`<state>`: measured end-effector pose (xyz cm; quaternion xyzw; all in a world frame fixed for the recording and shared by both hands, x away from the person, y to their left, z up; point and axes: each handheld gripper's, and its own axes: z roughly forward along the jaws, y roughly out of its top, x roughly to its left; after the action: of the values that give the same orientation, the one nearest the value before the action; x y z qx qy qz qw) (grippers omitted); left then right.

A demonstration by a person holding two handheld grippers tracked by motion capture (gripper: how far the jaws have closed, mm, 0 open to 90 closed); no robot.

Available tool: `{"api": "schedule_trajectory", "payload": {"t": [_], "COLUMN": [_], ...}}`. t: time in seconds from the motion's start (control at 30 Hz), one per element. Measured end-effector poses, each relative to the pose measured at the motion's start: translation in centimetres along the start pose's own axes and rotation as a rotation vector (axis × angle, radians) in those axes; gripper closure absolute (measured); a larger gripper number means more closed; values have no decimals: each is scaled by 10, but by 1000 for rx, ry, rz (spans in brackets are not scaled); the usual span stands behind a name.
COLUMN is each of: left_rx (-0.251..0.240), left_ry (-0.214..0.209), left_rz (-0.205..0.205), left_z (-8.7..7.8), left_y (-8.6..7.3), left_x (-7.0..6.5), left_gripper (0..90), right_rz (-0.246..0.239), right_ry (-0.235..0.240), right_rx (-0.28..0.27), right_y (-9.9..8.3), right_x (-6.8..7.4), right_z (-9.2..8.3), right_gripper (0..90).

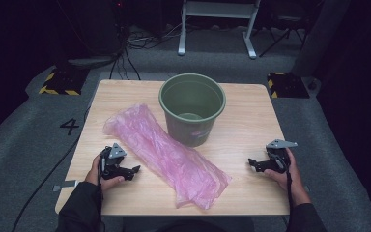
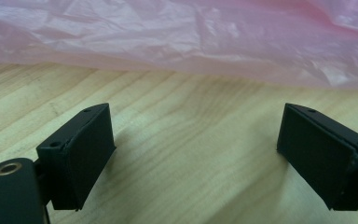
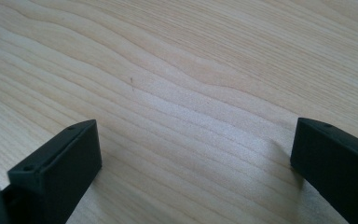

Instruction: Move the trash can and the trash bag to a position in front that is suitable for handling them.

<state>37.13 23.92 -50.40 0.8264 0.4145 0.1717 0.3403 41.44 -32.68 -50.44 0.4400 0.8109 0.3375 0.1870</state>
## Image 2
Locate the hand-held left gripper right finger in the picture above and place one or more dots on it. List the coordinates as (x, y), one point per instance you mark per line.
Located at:
(320, 155)

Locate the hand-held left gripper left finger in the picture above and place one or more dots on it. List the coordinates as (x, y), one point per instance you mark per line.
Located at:
(74, 161)

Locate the pink plastic bag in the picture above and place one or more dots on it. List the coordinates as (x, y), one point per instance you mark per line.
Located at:
(167, 37)

